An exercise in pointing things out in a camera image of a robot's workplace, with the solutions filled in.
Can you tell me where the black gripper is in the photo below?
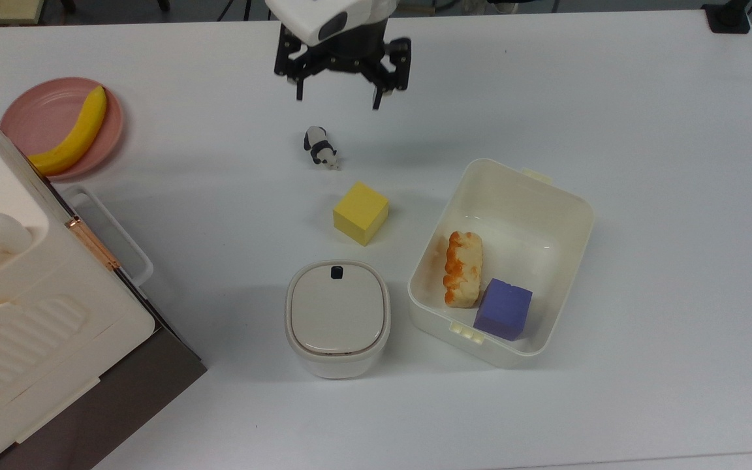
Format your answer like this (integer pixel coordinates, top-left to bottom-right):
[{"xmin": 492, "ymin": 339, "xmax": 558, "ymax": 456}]
[{"xmin": 274, "ymin": 18, "xmax": 412, "ymax": 110}]

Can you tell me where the cream trash can lid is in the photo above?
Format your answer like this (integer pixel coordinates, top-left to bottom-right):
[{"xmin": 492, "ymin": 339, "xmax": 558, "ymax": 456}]
[{"xmin": 290, "ymin": 262, "xmax": 387, "ymax": 355}]

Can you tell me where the cream trash can body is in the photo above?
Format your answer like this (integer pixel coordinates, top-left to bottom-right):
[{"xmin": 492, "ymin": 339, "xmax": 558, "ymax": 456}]
[{"xmin": 285, "ymin": 260, "xmax": 392, "ymax": 379}]

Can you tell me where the panda figurine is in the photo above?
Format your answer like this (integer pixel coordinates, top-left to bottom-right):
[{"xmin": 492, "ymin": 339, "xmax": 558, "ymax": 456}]
[{"xmin": 303, "ymin": 125, "xmax": 341, "ymax": 170}]

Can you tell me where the yellow cube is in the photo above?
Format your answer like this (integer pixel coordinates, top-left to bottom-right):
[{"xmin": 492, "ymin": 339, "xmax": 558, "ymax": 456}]
[{"xmin": 333, "ymin": 181, "xmax": 390, "ymax": 247}]

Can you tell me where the white plastic bin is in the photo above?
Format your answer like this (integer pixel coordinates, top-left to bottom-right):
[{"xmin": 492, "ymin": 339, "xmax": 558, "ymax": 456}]
[{"xmin": 407, "ymin": 158, "xmax": 595, "ymax": 369}]

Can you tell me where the toy bread slice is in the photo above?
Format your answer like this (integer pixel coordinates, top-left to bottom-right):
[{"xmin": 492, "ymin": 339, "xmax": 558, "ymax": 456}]
[{"xmin": 443, "ymin": 231, "xmax": 484, "ymax": 309}]

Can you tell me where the yellow banana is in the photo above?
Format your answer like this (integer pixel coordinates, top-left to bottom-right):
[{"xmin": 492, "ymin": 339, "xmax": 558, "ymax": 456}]
[{"xmin": 28, "ymin": 86, "xmax": 108, "ymax": 176}]

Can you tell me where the purple cube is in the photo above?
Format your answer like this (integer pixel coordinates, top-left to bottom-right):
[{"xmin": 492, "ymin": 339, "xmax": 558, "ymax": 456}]
[{"xmin": 473, "ymin": 278, "xmax": 533, "ymax": 341}]

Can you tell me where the orange box latch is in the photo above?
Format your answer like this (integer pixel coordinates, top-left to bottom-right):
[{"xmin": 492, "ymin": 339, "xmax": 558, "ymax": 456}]
[{"xmin": 66, "ymin": 215, "xmax": 120, "ymax": 270}]

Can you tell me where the pink plate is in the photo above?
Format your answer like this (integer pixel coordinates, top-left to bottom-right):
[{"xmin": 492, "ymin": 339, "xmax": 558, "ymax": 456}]
[{"xmin": 0, "ymin": 77, "xmax": 125, "ymax": 181}]

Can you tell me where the black stand base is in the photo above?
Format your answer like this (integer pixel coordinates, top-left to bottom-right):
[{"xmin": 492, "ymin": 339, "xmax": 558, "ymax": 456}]
[{"xmin": 702, "ymin": 0, "xmax": 752, "ymax": 35}]

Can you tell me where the white drawer handle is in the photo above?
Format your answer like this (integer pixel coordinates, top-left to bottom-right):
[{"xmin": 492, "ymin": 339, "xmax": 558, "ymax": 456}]
[{"xmin": 56, "ymin": 185, "xmax": 155, "ymax": 288}]

